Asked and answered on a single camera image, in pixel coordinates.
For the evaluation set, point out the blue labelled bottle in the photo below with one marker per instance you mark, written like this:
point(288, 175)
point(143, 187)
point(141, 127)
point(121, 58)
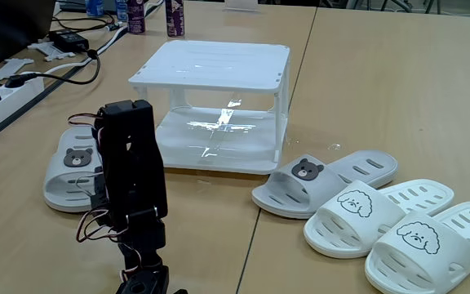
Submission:
point(121, 10)
point(94, 7)

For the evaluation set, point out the purple drink can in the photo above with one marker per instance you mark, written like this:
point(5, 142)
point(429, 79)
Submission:
point(174, 18)
point(136, 16)

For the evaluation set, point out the white dog-print slipper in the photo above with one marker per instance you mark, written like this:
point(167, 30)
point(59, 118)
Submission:
point(422, 261)
point(365, 222)

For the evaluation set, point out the white plastic stand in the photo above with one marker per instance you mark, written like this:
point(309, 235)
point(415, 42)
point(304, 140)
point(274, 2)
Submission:
point(241, 5)

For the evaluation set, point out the grey bear-print slipper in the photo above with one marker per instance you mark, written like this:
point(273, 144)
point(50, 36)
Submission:
point(292, 192)
point(61, 183)

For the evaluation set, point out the white flat plastic part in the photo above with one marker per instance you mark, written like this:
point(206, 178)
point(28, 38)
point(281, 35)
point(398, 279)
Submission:
point(8, 67)
point(49, 50)

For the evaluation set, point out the white power strip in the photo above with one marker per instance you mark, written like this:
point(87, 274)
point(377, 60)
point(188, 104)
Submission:
point(10, 102)

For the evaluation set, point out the small clear tape scrap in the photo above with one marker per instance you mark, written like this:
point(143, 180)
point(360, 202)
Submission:
point(334, 146)

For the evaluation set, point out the black laptop screen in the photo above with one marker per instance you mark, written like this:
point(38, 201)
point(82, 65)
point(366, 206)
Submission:
point(14, 28)

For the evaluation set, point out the black power adapter brick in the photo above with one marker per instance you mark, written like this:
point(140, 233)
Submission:
point(69, 41)

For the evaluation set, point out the white two-shelf shoe rack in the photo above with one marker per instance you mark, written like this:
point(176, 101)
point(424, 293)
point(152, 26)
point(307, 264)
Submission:
point(214, 65)

